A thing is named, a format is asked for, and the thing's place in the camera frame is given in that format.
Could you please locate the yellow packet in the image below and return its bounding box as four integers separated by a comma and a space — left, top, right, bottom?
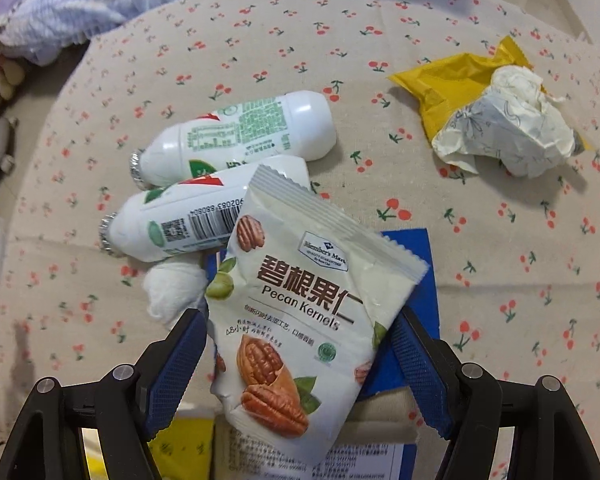
152, 417, 216, 480

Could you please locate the cherry print bed sheet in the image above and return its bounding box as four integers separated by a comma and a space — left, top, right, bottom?
0, 0, 600, 441

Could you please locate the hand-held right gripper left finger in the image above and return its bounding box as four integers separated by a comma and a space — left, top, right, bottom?
0, 307, 216, 480

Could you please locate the yellow plastic wrapper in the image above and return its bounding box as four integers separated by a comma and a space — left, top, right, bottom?
387, 36, 598, 161

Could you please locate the white patterned paper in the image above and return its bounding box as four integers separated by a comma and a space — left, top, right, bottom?
431, 65, 578, 179

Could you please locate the white bottle barcode label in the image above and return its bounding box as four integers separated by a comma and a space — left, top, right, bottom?
97, 156, 310, 263

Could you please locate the blue striped quilt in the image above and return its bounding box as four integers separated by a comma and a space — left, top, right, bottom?
0, 0, 311, 66

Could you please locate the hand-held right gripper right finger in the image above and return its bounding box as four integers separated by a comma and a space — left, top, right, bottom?
390, 305, 600, 480

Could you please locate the white nut snack packet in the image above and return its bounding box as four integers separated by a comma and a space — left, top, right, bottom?
204, 164, 430, 465

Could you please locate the white bottle green text label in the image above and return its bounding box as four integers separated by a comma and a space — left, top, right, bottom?
126, 90, 337, 191

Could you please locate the white printed label packet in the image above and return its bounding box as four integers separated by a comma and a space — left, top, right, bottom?
215, 425, 418, 480

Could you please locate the white cotton ball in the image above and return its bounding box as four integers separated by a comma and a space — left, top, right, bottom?
141, 255, 208, 326

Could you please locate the blue packet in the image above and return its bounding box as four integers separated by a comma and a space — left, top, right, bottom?
206, 229, 442, 401

